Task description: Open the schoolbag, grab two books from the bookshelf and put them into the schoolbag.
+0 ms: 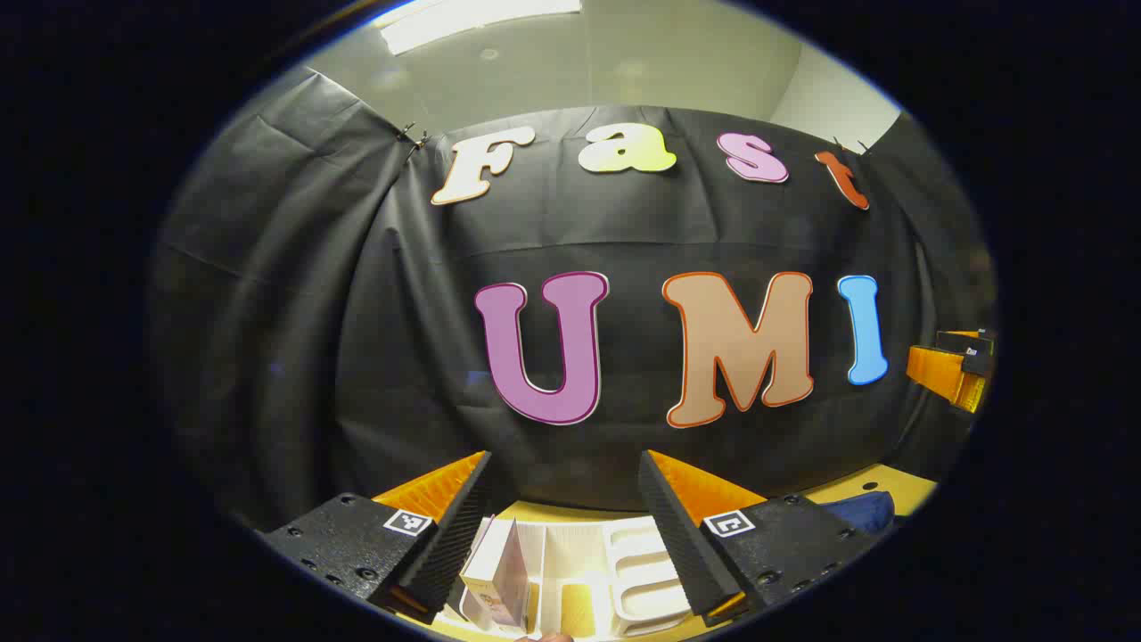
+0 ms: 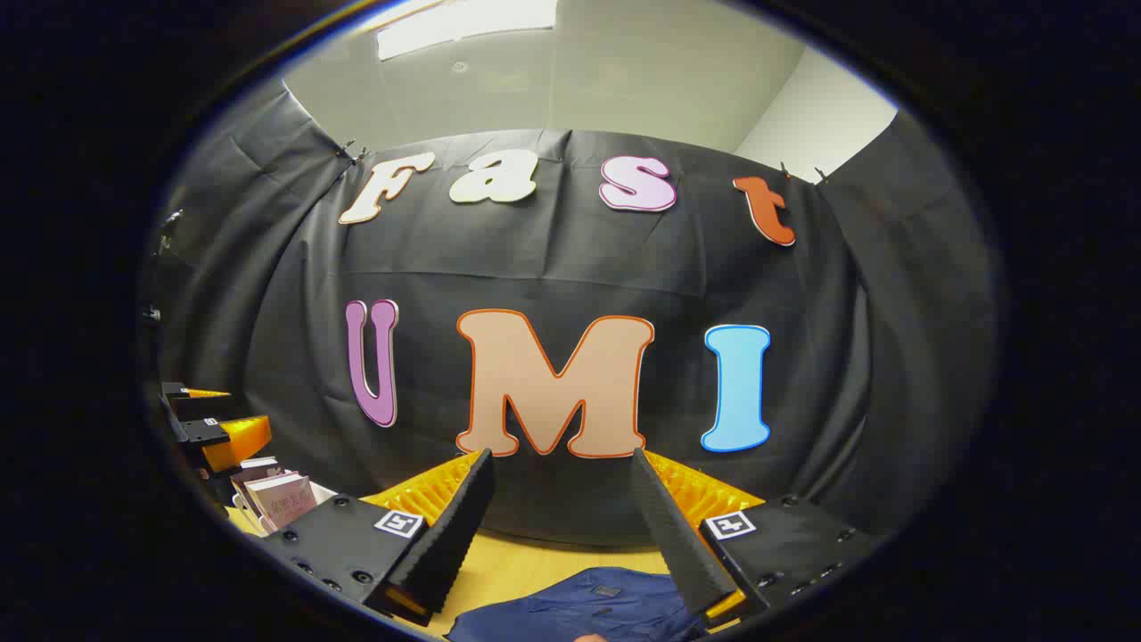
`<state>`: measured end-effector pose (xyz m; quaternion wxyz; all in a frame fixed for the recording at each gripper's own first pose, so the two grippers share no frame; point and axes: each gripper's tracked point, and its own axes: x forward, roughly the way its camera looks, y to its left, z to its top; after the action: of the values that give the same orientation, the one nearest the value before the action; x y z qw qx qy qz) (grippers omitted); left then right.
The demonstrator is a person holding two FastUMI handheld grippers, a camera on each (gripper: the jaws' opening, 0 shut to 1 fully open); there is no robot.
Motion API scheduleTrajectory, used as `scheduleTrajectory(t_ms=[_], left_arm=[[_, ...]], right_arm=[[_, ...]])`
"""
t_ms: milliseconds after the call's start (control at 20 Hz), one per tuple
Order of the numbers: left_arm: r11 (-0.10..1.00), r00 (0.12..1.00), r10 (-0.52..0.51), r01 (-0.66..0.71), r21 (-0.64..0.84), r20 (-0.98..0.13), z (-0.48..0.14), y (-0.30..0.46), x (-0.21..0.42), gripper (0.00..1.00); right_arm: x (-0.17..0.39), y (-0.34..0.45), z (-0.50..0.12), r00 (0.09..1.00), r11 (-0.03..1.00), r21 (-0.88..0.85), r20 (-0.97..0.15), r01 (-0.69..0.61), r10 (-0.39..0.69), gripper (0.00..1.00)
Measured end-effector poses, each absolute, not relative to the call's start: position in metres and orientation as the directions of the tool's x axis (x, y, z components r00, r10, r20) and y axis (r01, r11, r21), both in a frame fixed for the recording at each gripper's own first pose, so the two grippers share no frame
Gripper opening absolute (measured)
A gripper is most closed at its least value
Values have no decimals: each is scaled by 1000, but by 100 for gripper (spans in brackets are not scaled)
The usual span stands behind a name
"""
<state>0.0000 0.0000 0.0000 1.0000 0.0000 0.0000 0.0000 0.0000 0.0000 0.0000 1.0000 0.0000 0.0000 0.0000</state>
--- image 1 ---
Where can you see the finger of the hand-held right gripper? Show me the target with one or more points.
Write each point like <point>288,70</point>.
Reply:
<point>945,374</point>
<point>979,352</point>

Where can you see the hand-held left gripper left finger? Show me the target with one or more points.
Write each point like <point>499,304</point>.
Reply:
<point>450,544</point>

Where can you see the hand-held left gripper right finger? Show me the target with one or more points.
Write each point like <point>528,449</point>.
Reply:
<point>682,553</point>

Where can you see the white plastic bookshelf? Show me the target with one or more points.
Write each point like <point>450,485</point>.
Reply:
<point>624,571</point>

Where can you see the dark grey book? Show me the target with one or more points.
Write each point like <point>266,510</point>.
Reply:
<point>510,571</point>

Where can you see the blue schoolbag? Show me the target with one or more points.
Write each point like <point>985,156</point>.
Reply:
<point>860,513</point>

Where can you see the black backdrop cloth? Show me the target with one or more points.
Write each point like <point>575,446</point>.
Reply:
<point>401,339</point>

